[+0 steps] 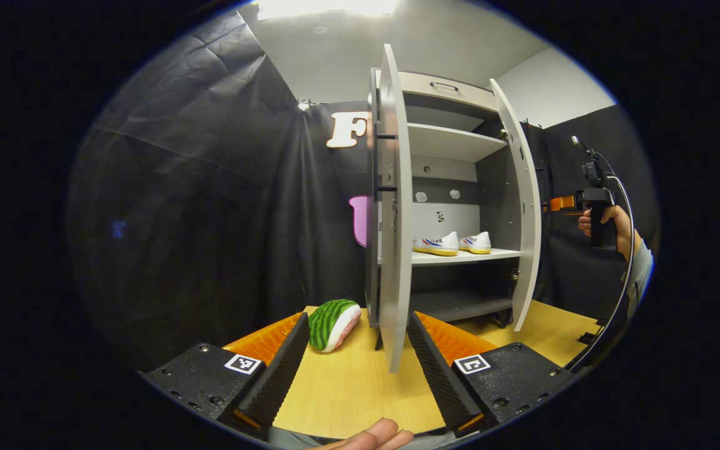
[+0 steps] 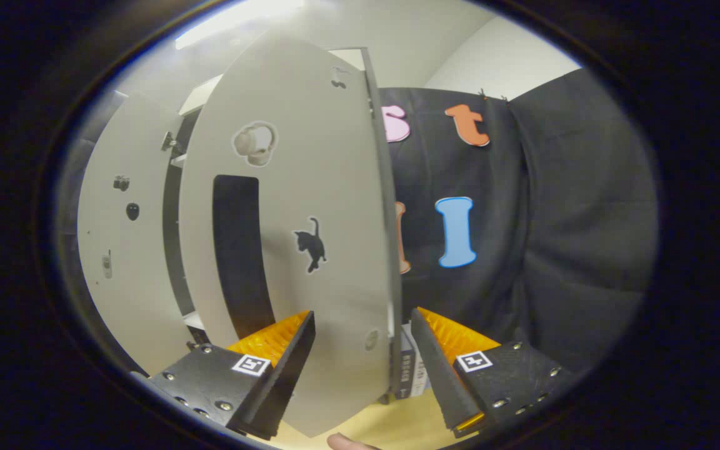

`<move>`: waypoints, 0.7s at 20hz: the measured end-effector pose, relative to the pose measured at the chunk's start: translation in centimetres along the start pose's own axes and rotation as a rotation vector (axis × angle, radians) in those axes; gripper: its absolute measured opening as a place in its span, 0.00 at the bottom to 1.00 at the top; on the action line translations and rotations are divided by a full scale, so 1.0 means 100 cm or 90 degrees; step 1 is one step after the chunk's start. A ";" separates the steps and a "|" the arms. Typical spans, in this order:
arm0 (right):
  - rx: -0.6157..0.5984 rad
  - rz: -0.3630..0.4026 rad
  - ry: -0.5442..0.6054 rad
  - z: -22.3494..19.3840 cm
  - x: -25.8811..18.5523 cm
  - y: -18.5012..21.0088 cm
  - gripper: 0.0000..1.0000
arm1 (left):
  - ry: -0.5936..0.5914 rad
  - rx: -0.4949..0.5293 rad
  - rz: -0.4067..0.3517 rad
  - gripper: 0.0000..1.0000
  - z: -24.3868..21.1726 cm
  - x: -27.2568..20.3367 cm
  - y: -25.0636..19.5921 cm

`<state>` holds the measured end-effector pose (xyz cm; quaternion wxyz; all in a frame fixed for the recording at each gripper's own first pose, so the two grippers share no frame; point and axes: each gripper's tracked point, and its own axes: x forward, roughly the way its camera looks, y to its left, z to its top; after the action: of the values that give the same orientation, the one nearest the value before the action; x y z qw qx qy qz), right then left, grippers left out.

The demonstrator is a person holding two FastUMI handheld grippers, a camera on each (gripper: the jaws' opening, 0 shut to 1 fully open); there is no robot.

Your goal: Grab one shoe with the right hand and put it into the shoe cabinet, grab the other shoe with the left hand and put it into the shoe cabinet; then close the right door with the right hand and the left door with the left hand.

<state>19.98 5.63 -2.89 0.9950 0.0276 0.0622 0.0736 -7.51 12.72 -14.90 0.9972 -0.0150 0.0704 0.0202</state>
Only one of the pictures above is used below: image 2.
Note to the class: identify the white box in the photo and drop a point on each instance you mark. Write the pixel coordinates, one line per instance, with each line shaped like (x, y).
(420, 375)

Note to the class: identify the dark blue box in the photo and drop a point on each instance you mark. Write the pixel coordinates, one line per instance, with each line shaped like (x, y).
(405, 372)

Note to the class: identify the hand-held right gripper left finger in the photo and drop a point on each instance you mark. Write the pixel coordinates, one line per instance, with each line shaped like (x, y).
(288, 378)

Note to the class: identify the white cabinet door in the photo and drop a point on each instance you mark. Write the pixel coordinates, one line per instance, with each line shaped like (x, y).
(310, 156)
(122, 281)

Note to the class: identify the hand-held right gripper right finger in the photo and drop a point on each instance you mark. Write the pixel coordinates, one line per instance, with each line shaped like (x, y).
(440, 375)

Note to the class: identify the ceiling light panel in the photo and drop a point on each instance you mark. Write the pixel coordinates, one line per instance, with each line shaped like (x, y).
(229, 22)

